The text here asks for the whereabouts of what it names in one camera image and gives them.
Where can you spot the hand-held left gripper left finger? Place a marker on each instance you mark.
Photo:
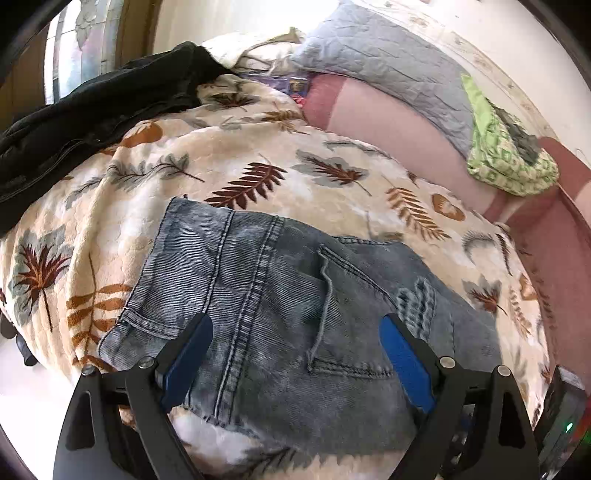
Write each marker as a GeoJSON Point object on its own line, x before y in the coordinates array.
{"type": "Point", "coordinates": [187, 357]}

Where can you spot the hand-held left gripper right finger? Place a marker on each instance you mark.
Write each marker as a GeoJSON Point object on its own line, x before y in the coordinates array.
{"type": "Point", "coordinates": [406, 357]}

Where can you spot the grey-blue denim pants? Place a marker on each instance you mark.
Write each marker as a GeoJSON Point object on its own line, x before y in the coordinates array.
{"type": "Point", "coordinates": [277, 314]}

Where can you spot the leaf-print beige blanket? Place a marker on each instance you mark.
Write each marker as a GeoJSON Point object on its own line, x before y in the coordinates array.
{"type": "Point", "coordinates": [152, 194]}

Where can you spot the green patterned cloth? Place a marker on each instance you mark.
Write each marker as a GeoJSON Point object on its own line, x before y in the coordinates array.
{"type": "Point", "coordinates": [489, 157]}

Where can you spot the pink sofa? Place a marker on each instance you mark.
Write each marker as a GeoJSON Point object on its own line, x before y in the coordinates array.
{"type": "Point", "coordinates": [397, 124]}

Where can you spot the small grey cloth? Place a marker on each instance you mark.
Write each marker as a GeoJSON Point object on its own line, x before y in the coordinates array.
{"type": "Point", "coordinates": [521, 136]}

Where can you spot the black garment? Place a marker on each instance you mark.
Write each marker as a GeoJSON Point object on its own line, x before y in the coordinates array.
{"type": "Point", "coordinates": [92, 120]}

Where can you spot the purple packet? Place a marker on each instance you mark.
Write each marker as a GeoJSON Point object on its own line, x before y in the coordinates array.
{"type": "Point", "coordinates": [281, 83]}

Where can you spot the grey quilted blanket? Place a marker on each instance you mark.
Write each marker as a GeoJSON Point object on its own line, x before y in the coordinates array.
{"type": "Point", "coordinates": [383, 50]}

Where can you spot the cream crumpled cloth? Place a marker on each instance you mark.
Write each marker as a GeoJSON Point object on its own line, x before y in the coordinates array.
{"type": "Point", "coordinates": [258, 53]}

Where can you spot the window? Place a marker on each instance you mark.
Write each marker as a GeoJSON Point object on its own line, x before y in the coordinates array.
{"type": "Point", "coordinates": [78, 41]}

